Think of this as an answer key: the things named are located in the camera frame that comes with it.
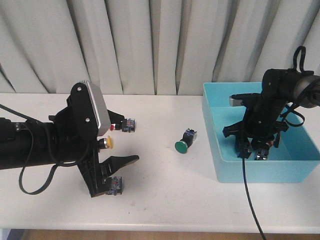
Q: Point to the red push button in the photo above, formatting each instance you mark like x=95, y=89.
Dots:
x=126, y=125
x=262, y=151

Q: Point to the black gripper screen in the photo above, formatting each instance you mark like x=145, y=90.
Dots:
x=260, y=120
x=77, y=123

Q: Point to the grey wrist camera screen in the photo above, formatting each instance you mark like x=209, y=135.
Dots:
x=99, y=107
x=236, y=102

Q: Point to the red push button front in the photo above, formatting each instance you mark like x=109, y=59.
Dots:
x=262, y=151

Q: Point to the grey pleated curtain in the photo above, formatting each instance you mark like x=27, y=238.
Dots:
x=151, y=47

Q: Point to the yellow push button lying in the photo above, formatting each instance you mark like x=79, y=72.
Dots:
x=105, y=143

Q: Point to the red push button back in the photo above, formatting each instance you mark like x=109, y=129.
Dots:
x=126, y=125

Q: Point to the green push button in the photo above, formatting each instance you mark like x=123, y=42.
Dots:
x=114, y=185
x=188, y=138

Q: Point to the green push button right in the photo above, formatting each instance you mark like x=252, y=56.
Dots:
x=188, y=138

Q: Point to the green push button front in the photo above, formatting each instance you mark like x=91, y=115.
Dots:
x=114, y=185

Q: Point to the black cable screen-left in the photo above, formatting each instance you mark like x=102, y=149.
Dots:
x=35, y=143

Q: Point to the yellow push button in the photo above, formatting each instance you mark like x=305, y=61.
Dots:
x=243, y=149
x=105, y=143

